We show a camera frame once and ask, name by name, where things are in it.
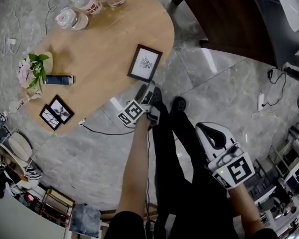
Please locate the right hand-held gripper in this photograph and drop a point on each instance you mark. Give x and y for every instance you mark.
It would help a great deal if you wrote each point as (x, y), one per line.
(236, 170)

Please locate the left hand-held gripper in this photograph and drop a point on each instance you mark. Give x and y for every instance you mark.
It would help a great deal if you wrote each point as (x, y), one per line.
(130, 112)

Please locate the black framed plant picture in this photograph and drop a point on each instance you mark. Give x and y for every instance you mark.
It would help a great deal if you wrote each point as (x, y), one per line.
(144, 63)

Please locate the person's right forearm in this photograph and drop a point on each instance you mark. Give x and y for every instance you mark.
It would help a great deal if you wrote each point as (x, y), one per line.
(246, 208)

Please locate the person's left forearm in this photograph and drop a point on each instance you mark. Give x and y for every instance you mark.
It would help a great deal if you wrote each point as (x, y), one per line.
(134, 170)

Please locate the wooden coffee table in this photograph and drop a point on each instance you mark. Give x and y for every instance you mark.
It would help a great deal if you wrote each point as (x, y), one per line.
(102, 41)

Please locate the person's left black shoe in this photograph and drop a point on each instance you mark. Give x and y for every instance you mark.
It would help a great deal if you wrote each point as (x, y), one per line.
(157, 94)

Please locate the person's black shoe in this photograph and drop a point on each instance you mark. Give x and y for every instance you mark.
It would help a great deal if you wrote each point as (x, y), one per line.
(178, 104)
(157, 94)

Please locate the person's right black shoe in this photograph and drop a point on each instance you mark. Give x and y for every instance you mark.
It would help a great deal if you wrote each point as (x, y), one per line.
(178, 104)

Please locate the person's black trousers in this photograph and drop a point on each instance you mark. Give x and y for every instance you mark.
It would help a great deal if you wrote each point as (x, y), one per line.
(179, 183)

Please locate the pale green vase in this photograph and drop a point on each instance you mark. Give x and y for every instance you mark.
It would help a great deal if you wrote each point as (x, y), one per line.
(48, 63)

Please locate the red label water bottle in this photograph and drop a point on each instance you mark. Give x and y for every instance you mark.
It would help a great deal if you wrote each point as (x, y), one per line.
(88, 4)

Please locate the small loose pink flower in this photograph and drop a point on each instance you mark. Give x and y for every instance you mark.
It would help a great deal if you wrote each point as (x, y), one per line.
(35, 96)

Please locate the dark wooden vanity cabinet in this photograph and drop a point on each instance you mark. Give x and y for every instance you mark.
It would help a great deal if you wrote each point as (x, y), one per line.
(229, 16)

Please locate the pink artificial flower bouquet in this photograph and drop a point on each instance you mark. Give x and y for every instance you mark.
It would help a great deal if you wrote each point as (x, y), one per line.
(27, 73)

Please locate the small clear lying bottle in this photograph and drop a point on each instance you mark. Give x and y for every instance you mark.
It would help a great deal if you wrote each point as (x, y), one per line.
(18, 104)

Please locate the striped folded cloth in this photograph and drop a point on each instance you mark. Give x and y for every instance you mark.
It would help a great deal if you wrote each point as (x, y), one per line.
(34, 173)

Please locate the grey marbled panel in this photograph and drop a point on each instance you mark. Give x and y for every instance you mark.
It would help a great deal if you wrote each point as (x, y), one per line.
(86, 220)

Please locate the wooden shelf rack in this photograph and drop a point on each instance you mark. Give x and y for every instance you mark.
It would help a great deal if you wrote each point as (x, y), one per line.
(56, 203)

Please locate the white sink basin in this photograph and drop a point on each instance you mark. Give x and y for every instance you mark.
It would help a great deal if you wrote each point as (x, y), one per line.
(291, 6)

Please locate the small frame with leaf picture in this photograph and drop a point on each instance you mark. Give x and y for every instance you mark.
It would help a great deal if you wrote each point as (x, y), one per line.
(61, 109)

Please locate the black framed branch picture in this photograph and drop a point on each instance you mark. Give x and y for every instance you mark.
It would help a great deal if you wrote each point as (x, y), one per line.
(50, 117)

